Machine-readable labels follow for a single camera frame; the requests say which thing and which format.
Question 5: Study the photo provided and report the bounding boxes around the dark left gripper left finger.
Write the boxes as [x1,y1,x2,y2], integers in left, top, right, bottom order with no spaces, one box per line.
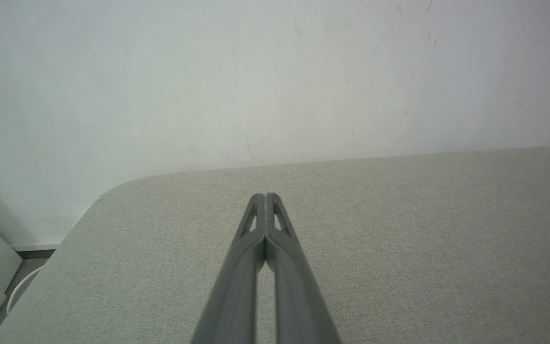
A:
[191,193,267,344]

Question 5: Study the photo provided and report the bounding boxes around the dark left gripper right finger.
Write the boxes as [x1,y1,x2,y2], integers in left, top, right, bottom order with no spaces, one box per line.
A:
[266,193,343,344]

